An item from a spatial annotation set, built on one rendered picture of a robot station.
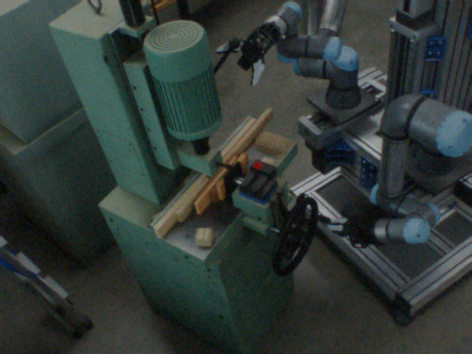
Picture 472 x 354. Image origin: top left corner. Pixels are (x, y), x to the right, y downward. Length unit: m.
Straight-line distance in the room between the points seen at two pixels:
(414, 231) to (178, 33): 0.88
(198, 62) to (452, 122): 0.67
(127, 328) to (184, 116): 1.40
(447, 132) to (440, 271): 1.13
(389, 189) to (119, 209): 0.99
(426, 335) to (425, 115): 1.33
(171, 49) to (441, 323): 1.76
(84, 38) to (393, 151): 0.94
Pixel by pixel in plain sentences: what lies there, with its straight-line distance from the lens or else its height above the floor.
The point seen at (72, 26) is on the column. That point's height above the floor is 1.52.
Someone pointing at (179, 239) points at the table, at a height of 0.90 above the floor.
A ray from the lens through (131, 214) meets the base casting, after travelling 1.95.
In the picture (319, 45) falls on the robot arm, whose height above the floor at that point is 1.27.
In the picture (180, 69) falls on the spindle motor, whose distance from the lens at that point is 1.40.
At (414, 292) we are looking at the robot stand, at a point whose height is 0.23.
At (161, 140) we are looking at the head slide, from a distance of 1.68.
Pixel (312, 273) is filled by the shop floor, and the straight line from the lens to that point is 2.63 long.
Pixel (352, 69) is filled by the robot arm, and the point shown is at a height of 1.00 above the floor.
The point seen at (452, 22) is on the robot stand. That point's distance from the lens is 1.86.
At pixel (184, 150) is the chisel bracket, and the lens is 1.72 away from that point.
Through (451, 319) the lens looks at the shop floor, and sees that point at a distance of 2.57.
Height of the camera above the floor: 2.22
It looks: 46 degrees down
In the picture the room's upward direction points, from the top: 11 degrees counter-clockwise
